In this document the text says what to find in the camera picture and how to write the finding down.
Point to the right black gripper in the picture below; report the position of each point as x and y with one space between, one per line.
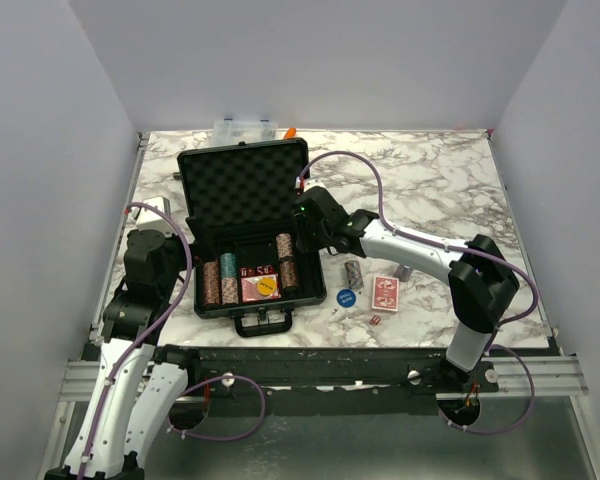
306 243

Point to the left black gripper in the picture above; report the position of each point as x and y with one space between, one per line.
203 244

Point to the black poker set case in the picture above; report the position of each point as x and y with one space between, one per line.
244 196

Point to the purple grey chip stack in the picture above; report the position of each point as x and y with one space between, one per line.
403 273

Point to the red playing card deck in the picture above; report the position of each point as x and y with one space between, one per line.
385 294

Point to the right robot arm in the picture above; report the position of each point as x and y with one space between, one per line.
482 284

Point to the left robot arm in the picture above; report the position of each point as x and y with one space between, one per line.
125 350

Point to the orange chip stack left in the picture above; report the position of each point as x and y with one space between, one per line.
211 284

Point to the green chip stack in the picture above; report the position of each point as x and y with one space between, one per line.
228 265

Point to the orange chip stack upper right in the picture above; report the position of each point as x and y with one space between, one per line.
284 246

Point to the orange chip stack lower middle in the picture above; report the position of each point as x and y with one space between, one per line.
229 291

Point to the red card deck in case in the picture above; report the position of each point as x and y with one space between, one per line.
249 292

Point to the red dice in case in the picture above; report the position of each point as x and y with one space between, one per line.
257 271

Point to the yellow big blind button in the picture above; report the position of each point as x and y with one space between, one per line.
267 286

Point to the blue small blind button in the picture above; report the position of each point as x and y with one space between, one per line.
346 298

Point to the clear plastic box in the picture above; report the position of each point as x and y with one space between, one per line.
228 132

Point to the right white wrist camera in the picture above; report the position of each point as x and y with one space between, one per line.
304 184

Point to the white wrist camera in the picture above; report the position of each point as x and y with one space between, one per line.
304 184
144 219

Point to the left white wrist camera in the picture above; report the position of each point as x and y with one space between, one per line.
144 219

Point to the orange tool handle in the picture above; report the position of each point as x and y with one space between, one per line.
291 133

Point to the black mounting rail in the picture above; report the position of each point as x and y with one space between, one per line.
241 382

